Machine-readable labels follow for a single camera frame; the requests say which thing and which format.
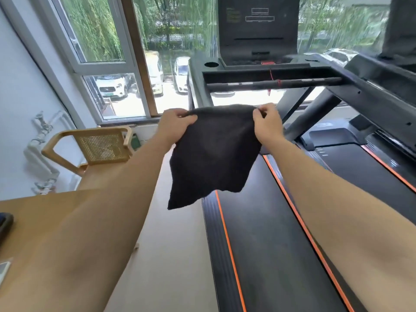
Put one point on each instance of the person's left hand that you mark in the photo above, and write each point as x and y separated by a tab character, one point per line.
172	126

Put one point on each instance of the person's right hand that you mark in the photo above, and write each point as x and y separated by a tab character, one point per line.
269	124

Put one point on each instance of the person's left thumb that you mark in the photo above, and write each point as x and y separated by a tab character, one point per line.
188	119

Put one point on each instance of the person's right thumb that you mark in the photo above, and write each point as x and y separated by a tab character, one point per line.
258	121

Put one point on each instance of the black cloth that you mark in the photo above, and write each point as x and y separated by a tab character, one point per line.
213	155

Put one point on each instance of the person's left forearm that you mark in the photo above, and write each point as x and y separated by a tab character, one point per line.
97	220

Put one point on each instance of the person's right forearm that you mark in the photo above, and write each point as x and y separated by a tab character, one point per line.
344	211

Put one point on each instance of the black treadmill with orange stripes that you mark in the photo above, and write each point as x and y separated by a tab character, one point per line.
269	159

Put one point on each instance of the silver parked car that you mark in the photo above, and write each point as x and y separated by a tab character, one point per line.
180	74

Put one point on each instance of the white parked van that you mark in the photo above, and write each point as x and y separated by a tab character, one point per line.
155	73

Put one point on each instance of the green box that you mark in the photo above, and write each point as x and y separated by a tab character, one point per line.
136	141

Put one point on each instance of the white parked car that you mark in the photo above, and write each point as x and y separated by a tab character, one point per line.
112	86

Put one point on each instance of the wooden cane-back chair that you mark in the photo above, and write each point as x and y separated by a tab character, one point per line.
97	149

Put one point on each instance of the white radiator pipes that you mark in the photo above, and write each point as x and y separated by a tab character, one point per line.
44	152

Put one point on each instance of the black device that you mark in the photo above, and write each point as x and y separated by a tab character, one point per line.
5	225

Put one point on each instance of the white flat device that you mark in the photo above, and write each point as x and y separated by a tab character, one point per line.
4	271

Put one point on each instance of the white window frame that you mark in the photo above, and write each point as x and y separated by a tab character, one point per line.
107	61

